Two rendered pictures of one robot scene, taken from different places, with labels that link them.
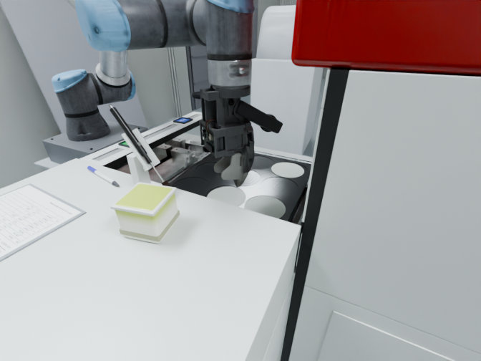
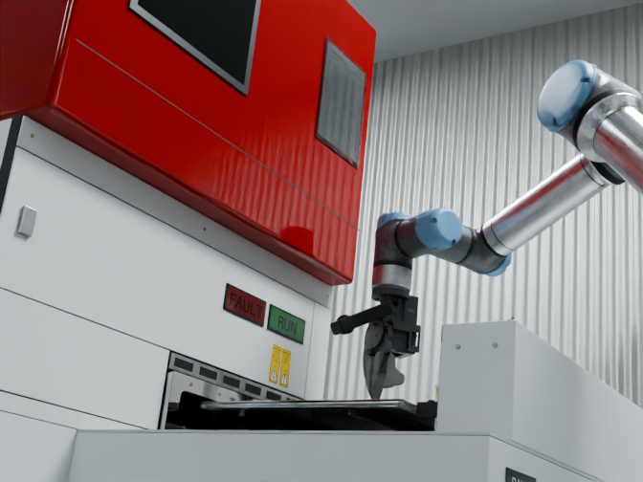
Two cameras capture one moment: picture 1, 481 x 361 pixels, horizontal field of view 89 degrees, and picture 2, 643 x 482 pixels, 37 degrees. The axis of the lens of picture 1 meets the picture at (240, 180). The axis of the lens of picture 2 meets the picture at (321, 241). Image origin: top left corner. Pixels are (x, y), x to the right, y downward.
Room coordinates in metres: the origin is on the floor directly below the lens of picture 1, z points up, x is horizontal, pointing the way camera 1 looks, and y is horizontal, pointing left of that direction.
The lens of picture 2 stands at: (2.18, 0.14, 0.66)
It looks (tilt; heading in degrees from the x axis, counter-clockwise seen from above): 20 degrees up; 189
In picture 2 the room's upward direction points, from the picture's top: 6 degrees clockwise
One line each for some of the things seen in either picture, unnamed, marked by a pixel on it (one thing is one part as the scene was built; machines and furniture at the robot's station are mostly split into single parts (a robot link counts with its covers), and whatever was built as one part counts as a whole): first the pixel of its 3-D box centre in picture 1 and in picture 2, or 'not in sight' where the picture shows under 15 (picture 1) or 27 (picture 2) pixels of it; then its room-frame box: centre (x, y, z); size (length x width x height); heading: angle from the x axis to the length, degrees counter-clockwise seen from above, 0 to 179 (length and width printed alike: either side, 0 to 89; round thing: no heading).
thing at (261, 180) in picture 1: (243, 177); (356, 426); (0.62, -0.01, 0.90); 0.34 x 0.34 x 0.01; 64
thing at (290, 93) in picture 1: (288, 84); not in sight; (3.00, -0.55, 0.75); 0.79 x 0.68 x 1.50; 154
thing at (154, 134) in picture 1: (162, 150); (557, 423); (0.84, 0.29, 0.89); 0.55 x 0.09 x 0.14; 154
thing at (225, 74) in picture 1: (230, 74); (390, 282); (0.45, 0.02, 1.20); 0.08 x 0.08 x 0.05
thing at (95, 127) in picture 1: (85, 122); not in sight; (0.94, 0.61, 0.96); 0.15 x 0.15 x 0.10
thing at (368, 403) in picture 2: (265, 155); (296, 405); (0.78, -0.09, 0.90); 0.37 x 0.01 x 0.01; 64
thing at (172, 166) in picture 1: (169, 170); not in sight; (0.72, 0.24, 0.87); 0.36 x 0.08 x 0.03; 154
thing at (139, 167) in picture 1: (143, 163); not in sight; (0.45, 0.20, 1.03); 0.06 x 0.04 x 0.13; 64
